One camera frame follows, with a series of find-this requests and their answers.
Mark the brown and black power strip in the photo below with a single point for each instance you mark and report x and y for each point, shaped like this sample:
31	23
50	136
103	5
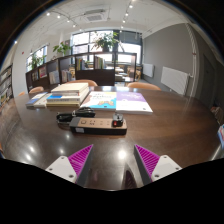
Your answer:
96	126

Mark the white wall pipe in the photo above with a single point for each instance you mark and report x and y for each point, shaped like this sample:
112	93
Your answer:
193	60

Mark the large potted plant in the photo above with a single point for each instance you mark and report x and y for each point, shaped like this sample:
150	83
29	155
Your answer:
106	41

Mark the thin white booklet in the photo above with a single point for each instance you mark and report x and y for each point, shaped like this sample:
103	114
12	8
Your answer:
42	101

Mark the medium potted plant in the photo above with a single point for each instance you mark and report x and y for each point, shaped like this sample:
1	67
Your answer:
62	48

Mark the wooden tables and chairs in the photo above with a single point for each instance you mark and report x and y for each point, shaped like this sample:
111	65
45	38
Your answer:
128	73

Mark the blue and white book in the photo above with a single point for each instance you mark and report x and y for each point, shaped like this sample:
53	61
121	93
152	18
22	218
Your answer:
58	97

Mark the large back window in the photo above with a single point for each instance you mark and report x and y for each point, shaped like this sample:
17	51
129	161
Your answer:
80	39

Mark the blue and white card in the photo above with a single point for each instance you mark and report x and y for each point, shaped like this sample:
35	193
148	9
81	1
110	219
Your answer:
221	135

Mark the purple-covered book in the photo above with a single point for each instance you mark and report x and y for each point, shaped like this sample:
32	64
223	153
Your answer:
131	101

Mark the light blue illustrated book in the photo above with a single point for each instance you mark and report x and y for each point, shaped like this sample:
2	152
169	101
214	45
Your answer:
101	100

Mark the ceiling air conditioner unit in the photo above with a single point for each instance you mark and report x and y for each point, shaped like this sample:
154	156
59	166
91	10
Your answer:
95	16

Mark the ceiling spotlights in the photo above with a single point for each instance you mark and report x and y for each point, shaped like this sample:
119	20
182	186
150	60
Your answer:
58	16

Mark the tall wall bookshelf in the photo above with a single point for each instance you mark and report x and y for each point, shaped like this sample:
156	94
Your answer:
5	86

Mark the large white wall radiator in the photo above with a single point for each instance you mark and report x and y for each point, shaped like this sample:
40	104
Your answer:
175	80

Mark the orange chairs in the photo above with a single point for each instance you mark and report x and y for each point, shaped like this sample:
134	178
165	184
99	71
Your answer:
81	82

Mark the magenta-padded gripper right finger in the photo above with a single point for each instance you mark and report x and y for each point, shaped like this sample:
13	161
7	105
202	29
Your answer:
163	166

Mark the side window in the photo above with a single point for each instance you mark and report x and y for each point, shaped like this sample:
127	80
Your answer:
39	53

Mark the small dark blue book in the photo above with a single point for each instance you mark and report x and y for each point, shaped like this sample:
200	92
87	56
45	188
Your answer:
35	99

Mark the thick white book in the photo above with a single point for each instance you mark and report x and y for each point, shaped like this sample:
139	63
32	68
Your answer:
70	87

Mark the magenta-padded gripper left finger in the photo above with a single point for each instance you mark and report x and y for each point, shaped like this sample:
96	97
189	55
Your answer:
63	166

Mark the small white wall radiator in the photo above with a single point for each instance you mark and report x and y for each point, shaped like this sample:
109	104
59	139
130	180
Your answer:
148	70

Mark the dark grey door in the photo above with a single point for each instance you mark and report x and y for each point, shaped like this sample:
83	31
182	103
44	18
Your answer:
209	78

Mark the dark low shelf unit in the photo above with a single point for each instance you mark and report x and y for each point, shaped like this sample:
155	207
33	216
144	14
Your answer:
100	76

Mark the small potted plant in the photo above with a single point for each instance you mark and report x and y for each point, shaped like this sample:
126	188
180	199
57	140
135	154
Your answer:
36	61

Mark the cream-edged book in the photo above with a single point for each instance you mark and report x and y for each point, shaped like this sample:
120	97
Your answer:
63	104

